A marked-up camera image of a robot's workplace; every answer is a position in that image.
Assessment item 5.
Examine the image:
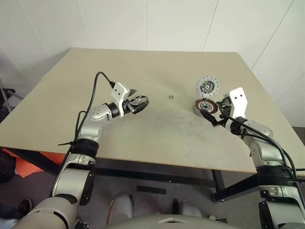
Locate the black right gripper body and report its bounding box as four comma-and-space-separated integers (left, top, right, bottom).
210, 94, 233, 129

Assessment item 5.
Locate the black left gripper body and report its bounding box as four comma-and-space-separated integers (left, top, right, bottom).
122, 96, 142, 115

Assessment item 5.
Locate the small black ring part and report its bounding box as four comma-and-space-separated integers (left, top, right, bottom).
130, 94, 150, 107

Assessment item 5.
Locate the motor stator with copper coils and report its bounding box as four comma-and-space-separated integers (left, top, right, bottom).
193, 98, 218, 115

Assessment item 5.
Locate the silver motor cover with circuit board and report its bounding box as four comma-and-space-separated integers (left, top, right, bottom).
196, 75, 220, 98

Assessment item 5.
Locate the black floor strip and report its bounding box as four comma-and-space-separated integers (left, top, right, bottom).
136, 185, 167, 195

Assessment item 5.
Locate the grey robot right knee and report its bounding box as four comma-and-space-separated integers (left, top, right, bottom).
178, 199, 203, 218

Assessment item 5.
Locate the grey robot knee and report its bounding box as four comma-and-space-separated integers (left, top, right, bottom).
178, 199, 203, 218
108, 192, 134, 225

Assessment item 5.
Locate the orange floor sheet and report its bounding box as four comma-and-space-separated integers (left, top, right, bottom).
2, 149, 67, 178

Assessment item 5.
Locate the grey robot left knee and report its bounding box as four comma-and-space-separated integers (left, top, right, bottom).
108, 192, 134, 225

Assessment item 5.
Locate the grey robot torso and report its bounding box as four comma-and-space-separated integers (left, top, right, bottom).
104, 213, 231, 229

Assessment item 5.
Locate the grey tripod stand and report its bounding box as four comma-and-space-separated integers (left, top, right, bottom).
0, 78, 24, 113

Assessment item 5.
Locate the black shoe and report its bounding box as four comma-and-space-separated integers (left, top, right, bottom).
16, 198, 33, 219

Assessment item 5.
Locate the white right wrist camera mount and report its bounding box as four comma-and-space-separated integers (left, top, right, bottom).
224, 87, 248, 131

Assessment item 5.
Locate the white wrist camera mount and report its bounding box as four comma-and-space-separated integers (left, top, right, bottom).
111, 82, 131, 118
224, 87, 248, 131

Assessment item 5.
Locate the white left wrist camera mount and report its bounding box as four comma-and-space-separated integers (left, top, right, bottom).
111, 82, 131, 118

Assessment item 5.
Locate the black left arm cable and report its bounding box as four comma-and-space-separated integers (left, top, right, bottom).
71, 71, 117, 144

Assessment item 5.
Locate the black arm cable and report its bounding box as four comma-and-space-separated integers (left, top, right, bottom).
220, 106, 305, 189
71, 71, 117, 144

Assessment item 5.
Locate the black table frame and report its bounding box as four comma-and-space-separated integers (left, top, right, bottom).
1, 147, 262, 203

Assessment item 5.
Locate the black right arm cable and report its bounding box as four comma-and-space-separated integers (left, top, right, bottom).
220, 106, 305, 189

